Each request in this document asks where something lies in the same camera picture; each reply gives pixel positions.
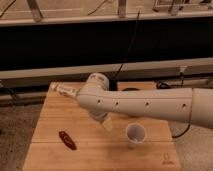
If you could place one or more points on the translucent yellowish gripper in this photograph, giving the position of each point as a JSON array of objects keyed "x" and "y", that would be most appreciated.
[{"x": 107, "y": 124}]

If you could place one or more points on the dark red pepper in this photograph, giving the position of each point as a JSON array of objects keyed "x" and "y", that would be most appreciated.
[{"x": 67, "y": 140}]

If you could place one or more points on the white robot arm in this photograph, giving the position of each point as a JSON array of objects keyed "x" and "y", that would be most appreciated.
[{"x": 187, "y": 105}]

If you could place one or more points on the wooden cutting board table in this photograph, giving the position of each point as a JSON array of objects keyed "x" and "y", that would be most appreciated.
[{"x": 97, "y": 149}]

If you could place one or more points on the green bowl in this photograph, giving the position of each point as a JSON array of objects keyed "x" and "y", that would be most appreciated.
[{"x": 131, "y": 89}]

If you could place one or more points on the white plastic bottle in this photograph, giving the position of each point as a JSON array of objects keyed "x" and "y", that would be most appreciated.
[{"x": 65, "y": 90}]

